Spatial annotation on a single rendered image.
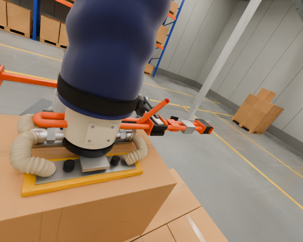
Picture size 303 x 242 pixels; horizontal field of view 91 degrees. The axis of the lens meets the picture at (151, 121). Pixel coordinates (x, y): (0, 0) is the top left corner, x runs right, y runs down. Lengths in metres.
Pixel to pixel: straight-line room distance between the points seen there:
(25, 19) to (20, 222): 7.35
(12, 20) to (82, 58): 7.35
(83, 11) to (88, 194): 0.43
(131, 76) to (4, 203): 0.40
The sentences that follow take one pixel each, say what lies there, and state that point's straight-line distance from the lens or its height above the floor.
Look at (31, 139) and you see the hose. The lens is 0.52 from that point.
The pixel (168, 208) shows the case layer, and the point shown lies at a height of 0.54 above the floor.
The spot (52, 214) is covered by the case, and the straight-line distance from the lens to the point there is 0.49.
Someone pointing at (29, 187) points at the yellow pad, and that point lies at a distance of 0.49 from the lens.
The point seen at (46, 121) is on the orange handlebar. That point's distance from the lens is 0.48.
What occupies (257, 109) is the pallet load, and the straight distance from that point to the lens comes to 7.30.
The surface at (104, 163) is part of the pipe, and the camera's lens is 0.51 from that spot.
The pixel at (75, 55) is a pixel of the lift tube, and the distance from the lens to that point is 0.39.
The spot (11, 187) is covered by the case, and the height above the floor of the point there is 1.07.
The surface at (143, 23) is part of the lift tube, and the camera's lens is 0.36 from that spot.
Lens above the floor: 1.48
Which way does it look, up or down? 25 degrees down
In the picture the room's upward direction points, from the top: 24 degrees clockwise
